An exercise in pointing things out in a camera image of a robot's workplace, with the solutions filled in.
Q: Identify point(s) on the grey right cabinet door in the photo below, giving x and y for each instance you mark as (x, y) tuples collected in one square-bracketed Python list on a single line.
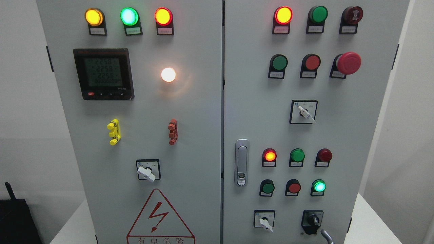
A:
[(258, 109)]

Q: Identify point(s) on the white selector switch left door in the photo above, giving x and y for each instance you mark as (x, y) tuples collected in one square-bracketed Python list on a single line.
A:
[(148, 169)]

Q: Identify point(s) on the green push button upper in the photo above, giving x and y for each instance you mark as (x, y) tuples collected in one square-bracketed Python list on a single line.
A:
[(278, 64)]

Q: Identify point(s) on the red lit lamp lower left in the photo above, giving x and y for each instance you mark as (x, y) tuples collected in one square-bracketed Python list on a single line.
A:
[(269, 157)]

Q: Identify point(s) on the red lamp lower right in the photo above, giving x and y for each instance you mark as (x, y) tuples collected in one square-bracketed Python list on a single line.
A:
[(323, 158)]

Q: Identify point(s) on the red black buzzer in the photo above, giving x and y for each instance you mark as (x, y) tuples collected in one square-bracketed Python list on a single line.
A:
[(350, 18)]

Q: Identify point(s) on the red push button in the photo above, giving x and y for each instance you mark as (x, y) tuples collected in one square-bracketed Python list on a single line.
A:
[(309, 67), (292, 188)]

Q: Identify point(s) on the silver door lock handle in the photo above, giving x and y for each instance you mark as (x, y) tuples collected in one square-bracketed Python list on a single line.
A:
[(241, 162)]

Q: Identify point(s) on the red lit lamp right door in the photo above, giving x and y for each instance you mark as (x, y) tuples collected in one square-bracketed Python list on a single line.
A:
[(281, 20)]

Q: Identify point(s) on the white selector switch bottom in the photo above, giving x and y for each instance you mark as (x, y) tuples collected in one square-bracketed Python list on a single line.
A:
[(264, 219)]

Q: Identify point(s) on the green push button lower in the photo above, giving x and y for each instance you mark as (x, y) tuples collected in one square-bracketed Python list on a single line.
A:
[(266, 188)]

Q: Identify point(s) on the green push button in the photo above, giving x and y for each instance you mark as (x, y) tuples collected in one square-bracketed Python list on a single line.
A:
[(266, 188), (278, 64)]

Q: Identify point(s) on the green lamp bottom right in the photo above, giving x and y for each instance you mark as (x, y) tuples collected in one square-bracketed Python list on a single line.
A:
[(318, 188)]

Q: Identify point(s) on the black digital power meter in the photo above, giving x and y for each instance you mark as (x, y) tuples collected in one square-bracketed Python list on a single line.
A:
[(104, 73)]

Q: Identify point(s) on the black device with antenna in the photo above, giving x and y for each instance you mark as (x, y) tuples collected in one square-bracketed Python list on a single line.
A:
[(16, 223)]

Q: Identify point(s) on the grey cabinet door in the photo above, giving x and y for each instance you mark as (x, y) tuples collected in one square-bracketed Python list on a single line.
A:
[(258, 109), (191, 168)]

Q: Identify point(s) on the red terminal connector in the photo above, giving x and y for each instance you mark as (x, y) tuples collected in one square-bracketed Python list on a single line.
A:
[(173, 132)]

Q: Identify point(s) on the red lit indicator lamp left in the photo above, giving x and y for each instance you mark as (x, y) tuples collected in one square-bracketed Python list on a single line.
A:
[(164, 21)]

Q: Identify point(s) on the green lamp top right door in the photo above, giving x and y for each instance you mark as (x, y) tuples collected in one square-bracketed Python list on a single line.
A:
[(316, 19)]

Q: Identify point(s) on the red lightning warning sticker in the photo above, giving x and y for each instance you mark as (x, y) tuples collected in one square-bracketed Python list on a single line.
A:
[(159, 223)]

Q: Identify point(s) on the white selector switch upper right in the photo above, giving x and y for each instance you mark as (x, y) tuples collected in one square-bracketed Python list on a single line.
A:
[(303, 111)]

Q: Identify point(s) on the green lamp lower middle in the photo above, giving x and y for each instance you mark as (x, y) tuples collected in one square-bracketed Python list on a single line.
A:
[(297, 157)]

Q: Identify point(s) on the white selector switch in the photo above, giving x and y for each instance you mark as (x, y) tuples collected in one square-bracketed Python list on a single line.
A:
[(303, 111), (264, 219)]

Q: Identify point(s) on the white lit indicator lamp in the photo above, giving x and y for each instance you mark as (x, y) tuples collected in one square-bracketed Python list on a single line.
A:
[(168, 74)]

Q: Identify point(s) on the green lit indicator lamp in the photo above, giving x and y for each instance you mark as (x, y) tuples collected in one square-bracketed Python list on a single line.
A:
[(131, 21)]

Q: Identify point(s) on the red push button lower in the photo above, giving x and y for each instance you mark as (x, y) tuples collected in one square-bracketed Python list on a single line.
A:
[(292, 188)]

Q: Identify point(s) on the yellow terminal connector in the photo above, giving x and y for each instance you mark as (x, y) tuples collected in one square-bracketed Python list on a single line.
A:
[(114, 132)]

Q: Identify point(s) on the grey left cabinet door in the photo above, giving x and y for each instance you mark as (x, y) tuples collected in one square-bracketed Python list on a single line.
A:
[(191, 168)]

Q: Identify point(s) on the black rotary knob switch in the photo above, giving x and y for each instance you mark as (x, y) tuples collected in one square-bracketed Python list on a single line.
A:
[(311, 221)]

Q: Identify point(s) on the red emergency stop mushroom button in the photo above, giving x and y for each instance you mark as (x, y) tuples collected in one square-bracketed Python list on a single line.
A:
[(345, 64)]

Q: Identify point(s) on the red push button upper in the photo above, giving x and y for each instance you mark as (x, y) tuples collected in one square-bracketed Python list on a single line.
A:
[(309, 67)]

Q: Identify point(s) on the yellow indicator lamp top left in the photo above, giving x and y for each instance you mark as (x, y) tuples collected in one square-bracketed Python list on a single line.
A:
[(96, 22)]

